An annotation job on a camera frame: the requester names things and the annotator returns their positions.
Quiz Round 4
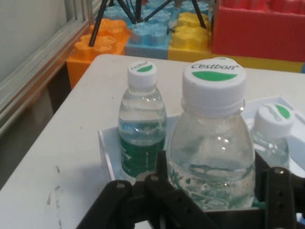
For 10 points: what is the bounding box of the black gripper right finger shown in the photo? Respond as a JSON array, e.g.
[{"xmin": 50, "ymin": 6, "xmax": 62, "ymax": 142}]
[{"xmin": 254, "ymin": 152, "xmax": 299, "ymax": 229}]

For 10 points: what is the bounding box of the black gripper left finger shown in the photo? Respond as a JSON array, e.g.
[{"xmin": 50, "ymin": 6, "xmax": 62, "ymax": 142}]
[{"xmin": 76, "ymin": 150, "xmax": 215, "ymax": 229}]

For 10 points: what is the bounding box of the green label water bottle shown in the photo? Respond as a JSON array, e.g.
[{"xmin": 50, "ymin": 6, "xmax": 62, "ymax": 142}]
[
  {"xmin": 166, "ymin": 57, "xmax": 257, "ymax": 212},
  {"xmin": 118, "ymin": 61, "xmax": 168, "ymax": 181},
  {"xmin": 250, "ymin": 103, "xmax": 296, "ymax": 169}
]

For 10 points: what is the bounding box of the white and blue cardboard box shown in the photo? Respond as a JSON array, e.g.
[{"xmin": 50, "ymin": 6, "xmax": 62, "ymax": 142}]
[{"xmin": 97, "ymin": 95, "xmax": 305, "ymax": 211}]

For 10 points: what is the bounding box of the orange toy building block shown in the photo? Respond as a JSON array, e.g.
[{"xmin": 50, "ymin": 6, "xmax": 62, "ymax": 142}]
[{"xmin": 66, "ymin": 19, "xmax": 132, "ymax": 89}]

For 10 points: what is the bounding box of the red toy building block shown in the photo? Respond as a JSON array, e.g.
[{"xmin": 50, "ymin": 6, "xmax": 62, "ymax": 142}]
[{"xmin": 211, "ymin": 0, "xmax": 305, "ymax": 62}]

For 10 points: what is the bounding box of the light blue toy building block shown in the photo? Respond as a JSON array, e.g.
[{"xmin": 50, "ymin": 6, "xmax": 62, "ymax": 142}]
[{"xmin": 102, "ymin": 0, "xmax": 216, "ymax": 61}]

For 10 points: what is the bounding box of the yellow toy building block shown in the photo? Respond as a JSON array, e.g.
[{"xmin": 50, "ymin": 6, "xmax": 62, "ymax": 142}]
[{"xmin": 166, "ymin": 11, "xmax": 305, "ymax": 73}]

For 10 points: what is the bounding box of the black tripod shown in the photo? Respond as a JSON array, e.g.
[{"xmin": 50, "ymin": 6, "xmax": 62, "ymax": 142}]
[{"xmin": 88, "ymin": 0, "xmax": 208, "ymax": 47}]

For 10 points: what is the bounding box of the aluminium wall rail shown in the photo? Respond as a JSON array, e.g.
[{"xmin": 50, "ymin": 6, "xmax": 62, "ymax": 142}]
[{"xmin": 0, "ymin": 21, "xmax": 96, "ymax": 135}]

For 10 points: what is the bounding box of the aluminium upright post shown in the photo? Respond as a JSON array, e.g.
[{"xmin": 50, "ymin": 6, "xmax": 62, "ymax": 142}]
[{"xmin": 63, "ymin": 0, "xmax": 103, "ymax": 27}]

